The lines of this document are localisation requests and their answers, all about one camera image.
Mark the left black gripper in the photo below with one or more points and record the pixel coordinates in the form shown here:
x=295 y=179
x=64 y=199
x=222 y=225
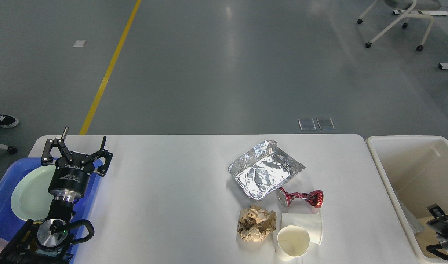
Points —
x=71 y=178

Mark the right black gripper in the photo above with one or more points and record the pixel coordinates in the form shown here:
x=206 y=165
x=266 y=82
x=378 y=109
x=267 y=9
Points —
x=439 y=224

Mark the brown paper bag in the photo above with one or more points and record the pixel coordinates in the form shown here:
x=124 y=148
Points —
x=426 y=238

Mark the aluminium foil sheet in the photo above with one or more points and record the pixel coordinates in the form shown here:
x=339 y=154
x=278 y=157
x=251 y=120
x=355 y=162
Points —
x=414 y=224

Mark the mint green plate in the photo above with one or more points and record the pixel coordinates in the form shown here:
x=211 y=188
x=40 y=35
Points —
x=31 y=199

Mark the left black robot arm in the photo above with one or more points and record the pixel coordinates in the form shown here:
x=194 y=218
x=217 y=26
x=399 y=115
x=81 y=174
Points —
x=47 y=240

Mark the white furniture leg with caster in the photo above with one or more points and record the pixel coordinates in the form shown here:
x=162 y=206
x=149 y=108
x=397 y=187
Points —
x=9 y=149

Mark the beige plastic bin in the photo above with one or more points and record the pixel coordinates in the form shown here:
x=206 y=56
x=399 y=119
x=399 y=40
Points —
x=414 y=170

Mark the person leg and shoe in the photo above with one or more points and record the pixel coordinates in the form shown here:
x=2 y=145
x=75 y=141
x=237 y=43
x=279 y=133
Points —
x=8 y=121

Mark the white floor label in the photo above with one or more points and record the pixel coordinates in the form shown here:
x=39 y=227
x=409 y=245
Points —
x=79 y=43

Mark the lying white paper cup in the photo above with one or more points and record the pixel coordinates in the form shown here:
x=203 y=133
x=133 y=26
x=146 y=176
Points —
x=313 y=223

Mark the crushed red can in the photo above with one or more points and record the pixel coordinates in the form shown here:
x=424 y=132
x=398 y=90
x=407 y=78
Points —
x=313 y=198

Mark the upright white paper cup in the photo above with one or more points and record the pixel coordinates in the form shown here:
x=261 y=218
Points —
x=292 y=242

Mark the right floor plate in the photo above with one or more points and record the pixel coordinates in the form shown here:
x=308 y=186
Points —
x=325 y=124

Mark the floor plate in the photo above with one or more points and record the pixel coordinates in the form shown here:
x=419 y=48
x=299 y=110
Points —
x=325 y=124
x=307 y=124

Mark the left floor plate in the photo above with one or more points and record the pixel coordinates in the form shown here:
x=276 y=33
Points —
x=307 y=124

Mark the square aluminium foil tray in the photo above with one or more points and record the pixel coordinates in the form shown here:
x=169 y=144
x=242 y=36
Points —
x=263 y=169

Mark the crumpled brown paper ball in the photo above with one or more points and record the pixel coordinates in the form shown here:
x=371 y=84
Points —
x=255 y=224

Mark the white rolling chair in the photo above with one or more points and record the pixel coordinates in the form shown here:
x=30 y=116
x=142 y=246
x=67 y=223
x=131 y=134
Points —
x=411 y=8

